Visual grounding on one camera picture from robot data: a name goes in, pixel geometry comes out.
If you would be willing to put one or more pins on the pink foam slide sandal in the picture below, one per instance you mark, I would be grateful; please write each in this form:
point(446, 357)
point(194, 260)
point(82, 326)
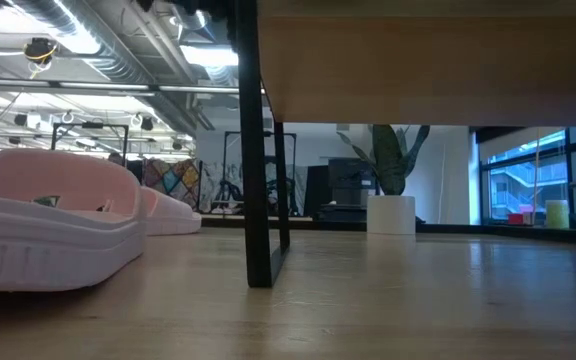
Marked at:
point(173, 220)
point(43, 250)

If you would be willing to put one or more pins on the wooden shelf with black legs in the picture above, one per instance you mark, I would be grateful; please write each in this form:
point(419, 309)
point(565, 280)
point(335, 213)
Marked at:
point(418, 75)

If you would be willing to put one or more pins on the black cabinet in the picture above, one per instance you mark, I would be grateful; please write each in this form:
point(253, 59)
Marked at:
point(350, 180)

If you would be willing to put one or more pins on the snake plant in white pot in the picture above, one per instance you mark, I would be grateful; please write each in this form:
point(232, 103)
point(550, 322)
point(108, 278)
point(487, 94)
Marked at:
point(390, 215)

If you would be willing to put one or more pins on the colourful patchwork quilt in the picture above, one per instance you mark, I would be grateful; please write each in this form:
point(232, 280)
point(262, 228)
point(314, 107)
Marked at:
point(173, 180)

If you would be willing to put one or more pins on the person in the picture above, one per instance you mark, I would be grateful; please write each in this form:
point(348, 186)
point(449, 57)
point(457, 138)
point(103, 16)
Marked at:
point(116, 159)

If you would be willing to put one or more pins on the grey ceiling pipe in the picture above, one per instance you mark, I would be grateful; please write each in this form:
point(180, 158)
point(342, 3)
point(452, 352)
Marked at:
point(93, 86)

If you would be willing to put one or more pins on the large glass window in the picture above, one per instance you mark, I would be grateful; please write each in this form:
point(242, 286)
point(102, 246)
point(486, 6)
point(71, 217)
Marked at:
point(518, 185)

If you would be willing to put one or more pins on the red box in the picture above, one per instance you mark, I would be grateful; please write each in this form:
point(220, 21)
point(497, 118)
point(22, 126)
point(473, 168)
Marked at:
point(516, 219)

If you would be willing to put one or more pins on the yellow-green cylinder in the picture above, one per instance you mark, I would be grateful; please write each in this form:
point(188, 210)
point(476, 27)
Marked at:
point(557, 215)

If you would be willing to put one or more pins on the black metal frame stand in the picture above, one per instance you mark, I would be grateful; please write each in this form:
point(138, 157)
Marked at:
point(231, 133)
point(90, 125)

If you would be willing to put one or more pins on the silver ventilation duct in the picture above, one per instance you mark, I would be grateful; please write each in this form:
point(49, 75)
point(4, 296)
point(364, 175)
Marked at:
point(113, 60)

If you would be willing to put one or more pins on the black metal table frame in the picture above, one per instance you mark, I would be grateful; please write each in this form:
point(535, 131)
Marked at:
point(518, 234)

